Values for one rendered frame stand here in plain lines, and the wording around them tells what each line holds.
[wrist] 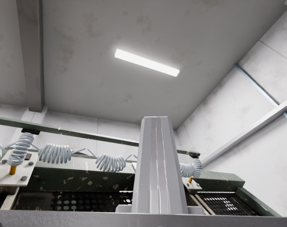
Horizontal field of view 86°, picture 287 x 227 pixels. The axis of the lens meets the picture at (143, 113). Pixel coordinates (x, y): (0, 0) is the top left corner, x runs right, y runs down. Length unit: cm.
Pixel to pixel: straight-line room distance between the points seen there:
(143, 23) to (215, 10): 109
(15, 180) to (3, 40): 263
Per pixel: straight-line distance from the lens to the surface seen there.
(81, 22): 264
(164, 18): 268
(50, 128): 63
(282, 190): 303
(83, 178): 74
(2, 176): 66
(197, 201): 92
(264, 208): 140
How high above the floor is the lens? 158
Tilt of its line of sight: 41 degrees up
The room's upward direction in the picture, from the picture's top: 11 degrees counter-clockwise
